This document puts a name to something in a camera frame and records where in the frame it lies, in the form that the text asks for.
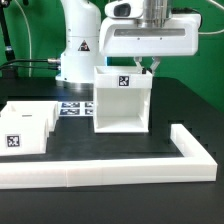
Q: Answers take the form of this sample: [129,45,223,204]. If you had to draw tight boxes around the black cables at base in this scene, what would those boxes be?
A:
[0,57,63,72]

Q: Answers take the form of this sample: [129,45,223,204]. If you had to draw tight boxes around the white hanging cable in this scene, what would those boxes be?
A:
[13,0,34,78]

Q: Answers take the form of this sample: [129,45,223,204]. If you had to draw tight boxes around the white marker tag sheet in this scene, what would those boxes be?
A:
[58,101,93,117]

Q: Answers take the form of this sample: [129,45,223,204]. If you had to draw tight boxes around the white drawer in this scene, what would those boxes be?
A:
[0,116,49,156]
[0,101,59,131]

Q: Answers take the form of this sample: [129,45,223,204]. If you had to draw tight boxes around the white drawer cabinet box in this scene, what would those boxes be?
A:
[93,66,153,133]

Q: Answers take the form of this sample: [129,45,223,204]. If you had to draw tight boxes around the white front drawer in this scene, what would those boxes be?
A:
[0,116,49,156]

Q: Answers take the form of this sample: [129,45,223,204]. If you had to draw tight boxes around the white L-shaped guide frame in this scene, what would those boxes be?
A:
[0,124,217,189]

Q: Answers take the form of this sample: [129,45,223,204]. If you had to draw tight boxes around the black camera stand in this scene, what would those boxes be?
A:
[0,0,18,79]

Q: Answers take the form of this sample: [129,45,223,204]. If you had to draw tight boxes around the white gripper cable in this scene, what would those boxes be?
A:
[198,0,224,36]

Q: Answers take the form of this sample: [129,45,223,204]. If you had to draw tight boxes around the white rear drawer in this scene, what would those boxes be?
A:
[0,101,59,131]

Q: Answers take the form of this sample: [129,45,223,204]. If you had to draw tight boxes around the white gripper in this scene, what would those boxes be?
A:
[99,1,201,72]

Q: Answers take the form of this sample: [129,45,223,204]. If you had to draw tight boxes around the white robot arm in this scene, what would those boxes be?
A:
[56,0,202,88]

